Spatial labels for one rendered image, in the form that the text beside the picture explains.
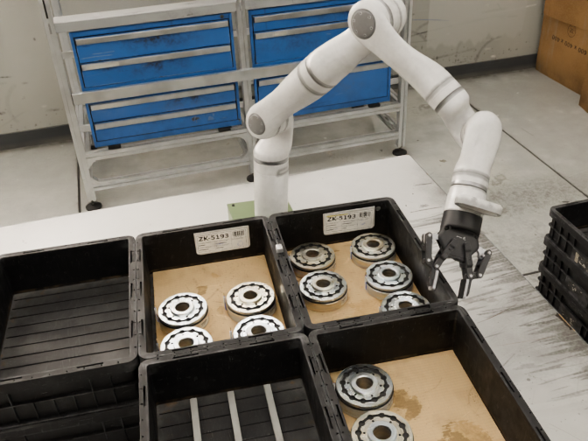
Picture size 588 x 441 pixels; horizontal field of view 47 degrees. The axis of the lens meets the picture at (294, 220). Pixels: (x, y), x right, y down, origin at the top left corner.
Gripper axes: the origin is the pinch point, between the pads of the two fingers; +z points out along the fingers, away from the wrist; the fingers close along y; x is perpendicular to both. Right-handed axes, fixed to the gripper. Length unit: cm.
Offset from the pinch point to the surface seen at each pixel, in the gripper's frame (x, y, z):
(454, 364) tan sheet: -2.0, -5.3, 13.6
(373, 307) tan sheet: -17.4, 8.0, 5.8
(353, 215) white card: -31.1, 13.4, -15.0
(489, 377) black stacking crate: 10.1, -6.4, 14.7
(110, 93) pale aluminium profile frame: -186, 99, -73
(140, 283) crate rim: -21, 56, 13
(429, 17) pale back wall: -261, -61, -206
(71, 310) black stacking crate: -34, 68, 22
